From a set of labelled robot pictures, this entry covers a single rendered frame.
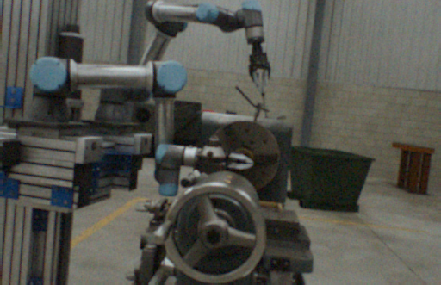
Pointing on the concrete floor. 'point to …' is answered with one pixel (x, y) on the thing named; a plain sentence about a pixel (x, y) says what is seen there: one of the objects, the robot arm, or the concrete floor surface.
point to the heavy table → (414, 167)
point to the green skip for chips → (327, 178)
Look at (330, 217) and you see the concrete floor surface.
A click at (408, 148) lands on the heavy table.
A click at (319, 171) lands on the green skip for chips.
